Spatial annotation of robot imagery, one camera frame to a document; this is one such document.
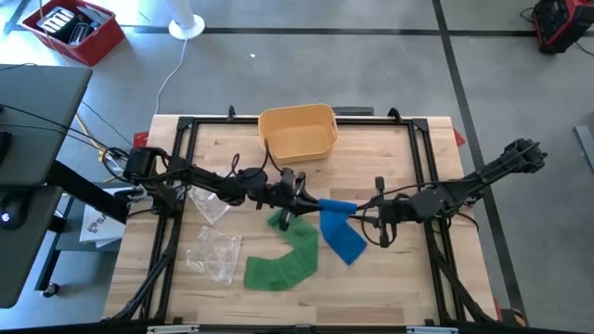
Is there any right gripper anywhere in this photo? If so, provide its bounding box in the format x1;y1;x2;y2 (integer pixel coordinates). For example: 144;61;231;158
348;175;421;250

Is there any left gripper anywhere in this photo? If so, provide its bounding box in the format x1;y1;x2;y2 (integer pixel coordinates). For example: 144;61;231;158
259;169;324;232

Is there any blue elastic bandage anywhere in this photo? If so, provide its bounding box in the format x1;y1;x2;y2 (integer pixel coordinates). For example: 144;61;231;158
317;198;368;267

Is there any green elastic bandage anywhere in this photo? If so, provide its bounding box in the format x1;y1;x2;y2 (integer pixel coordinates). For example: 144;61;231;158
243;208;321;292

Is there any clear plastic zip bag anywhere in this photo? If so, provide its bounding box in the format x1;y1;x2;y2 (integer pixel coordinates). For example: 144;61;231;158
187;171;232;226
185;225;242;286

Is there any yellow plastic bin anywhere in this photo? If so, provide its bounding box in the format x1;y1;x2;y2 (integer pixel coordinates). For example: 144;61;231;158
257;102;340;164

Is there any white printed box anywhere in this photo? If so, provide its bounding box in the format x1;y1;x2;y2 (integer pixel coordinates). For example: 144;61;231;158
78;203;127;250

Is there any white round stand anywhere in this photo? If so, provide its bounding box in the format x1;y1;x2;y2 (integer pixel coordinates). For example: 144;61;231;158
167;0;206;41

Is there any grey metal bar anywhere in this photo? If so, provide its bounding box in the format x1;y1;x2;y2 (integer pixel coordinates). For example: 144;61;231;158
574;124;594;173

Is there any red plastic crate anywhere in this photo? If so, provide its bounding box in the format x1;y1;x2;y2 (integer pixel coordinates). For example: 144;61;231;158
20;0;126;67

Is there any red toolbox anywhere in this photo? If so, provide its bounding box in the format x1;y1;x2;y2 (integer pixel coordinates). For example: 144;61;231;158
531;0;594;55

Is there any dark grey operator desk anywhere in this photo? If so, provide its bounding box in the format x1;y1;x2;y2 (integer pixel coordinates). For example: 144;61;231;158
0;63;131;310

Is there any black computer mouse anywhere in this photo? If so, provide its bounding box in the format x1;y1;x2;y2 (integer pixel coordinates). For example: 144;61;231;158
0;197;27;232

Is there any black tray with white slots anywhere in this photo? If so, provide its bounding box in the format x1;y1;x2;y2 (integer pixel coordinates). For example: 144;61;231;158
36;6;75;36

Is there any silver aluminium bracket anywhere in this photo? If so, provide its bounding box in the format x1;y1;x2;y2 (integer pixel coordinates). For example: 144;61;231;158
406;326;459;334
147;324;200;334

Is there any white power cable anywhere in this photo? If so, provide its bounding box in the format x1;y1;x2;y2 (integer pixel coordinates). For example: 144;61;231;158
154;36;189;116

